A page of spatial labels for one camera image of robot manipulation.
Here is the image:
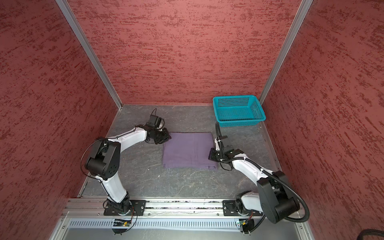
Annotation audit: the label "purple trousers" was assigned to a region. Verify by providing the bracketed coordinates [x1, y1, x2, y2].
[163, 132, 218, 170]

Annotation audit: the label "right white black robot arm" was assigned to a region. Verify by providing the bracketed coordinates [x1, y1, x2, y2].
[209, 148, 309, 224]

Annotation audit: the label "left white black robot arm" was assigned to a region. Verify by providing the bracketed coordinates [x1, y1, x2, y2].
[85, 125, 171, 216]

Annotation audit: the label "teal plastic basket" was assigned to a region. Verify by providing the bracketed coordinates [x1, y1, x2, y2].
[213, 95, 266, 127]

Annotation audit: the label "right connector board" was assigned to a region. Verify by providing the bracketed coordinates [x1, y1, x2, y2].
[238, 219, 255, 234]

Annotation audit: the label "connector board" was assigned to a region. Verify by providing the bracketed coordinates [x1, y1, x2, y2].
[113, 219, 132, 228]
[238, 219, 255, 234]

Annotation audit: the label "left connector board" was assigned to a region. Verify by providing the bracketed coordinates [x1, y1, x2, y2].
[113, 219, 132, 228]

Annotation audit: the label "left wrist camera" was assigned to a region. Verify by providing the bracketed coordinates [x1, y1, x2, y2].
[146, 115, 165, 130]

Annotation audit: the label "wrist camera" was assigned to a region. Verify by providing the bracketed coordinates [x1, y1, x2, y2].
[215, 136, 234, 153]
[146, 115, 165, 130]

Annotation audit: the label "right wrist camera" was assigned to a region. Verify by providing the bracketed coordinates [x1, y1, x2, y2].
[215, 136, 234, 153]

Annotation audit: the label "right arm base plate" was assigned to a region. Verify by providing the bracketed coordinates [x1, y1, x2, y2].
[222, 200, 263, 217]

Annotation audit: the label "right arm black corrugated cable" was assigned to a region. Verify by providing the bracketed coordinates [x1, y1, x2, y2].
[215, 121, 310, 233]

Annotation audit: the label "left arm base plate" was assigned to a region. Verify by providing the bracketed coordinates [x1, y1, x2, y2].
[103, 199, 147, 217]

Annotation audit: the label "aluminium front rail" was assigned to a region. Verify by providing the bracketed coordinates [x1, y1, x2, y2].
[61, 197, 305, 219]

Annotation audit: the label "white slotted cable duct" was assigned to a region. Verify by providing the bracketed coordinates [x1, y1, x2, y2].
[68, 219, 240, 231]

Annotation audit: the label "left aluminium corner post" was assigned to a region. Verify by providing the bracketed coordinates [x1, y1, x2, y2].
[56, 0, 124, 111]

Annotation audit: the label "aluminium corner post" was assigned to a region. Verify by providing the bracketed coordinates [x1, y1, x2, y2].
[259, 0, 313, 105]
[56, 0, 124, 111]

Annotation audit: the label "black cable bottom right corner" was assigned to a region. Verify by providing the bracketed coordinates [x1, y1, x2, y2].
[356, 228, 384, 240]

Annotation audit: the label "right aluminium corner post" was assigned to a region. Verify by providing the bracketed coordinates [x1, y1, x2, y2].
[259, 0, 313, 105]

